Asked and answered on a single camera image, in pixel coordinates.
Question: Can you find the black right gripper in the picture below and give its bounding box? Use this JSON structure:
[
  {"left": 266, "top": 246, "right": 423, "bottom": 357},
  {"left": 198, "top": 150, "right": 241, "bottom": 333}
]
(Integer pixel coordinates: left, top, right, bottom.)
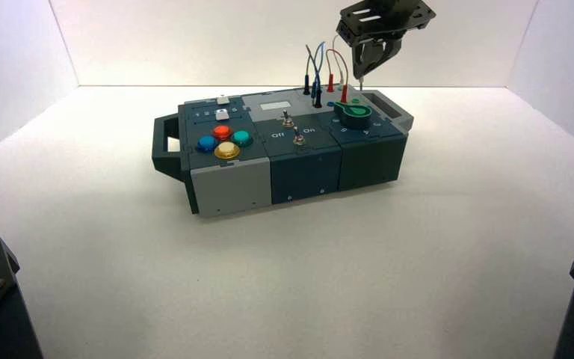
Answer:
[{"left": 336, "top": 0, "right": 437, "bottom": 82}]

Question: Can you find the white jumper wire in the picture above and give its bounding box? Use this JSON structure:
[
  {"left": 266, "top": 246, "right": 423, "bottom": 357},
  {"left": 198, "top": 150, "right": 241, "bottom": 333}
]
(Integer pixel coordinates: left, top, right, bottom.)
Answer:
[{"left": 333, "top": 34, "right": 365, "bottom": 92}]

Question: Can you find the green rotary knob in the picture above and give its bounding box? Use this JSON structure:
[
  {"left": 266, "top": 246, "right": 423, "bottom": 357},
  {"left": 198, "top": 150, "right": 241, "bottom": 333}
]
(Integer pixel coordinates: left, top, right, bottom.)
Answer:
[{"left": 326, "top": 99, "right": 373, "bottom": 131}]

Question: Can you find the dark modular task box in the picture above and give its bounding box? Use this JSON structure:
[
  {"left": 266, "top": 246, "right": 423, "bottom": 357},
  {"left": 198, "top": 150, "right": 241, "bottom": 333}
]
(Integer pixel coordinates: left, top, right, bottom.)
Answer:
[{"left": 152, "top": 88, "right": 415, "bottom": 218}]

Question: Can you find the green dome push button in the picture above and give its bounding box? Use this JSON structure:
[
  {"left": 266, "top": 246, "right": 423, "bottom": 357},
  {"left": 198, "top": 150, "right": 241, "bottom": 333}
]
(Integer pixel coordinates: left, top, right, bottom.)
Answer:
[{"left": 231, "top": 129, "right": 254, "bottom": 147}]

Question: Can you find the yellow dome push button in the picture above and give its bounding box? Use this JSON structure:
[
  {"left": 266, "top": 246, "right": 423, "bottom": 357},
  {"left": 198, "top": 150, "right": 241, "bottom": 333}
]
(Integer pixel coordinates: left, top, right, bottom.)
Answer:
[{"left": 214, "top": 141, "right": 241, "bottom": 161}]

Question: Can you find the blue dome push button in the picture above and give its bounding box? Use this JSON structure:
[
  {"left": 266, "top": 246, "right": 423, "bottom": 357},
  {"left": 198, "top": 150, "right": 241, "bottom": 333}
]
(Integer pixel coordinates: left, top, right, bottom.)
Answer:
[{"left": 195, "top": 135, "right": 219, "bottom": 153}]

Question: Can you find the red jumper wire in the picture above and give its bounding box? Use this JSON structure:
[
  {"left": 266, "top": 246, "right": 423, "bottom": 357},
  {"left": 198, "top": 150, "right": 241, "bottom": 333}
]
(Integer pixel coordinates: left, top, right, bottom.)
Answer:
[{"left": 324, "top": 48, "right": 350, "bottom": 104}]

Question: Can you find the blue jumper wire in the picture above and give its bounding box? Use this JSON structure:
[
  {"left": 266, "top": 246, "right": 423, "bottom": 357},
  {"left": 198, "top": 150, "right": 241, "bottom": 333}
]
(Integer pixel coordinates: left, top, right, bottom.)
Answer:
[{"left": 309, "top": 41, "right": 327, "bottom": 99}]

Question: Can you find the black jumper wire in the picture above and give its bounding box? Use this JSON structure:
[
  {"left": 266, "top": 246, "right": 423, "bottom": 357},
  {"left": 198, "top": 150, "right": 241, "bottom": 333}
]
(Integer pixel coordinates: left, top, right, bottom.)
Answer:
[{"left": 303, "top": 44, "right": 324, "bottom": 109}]

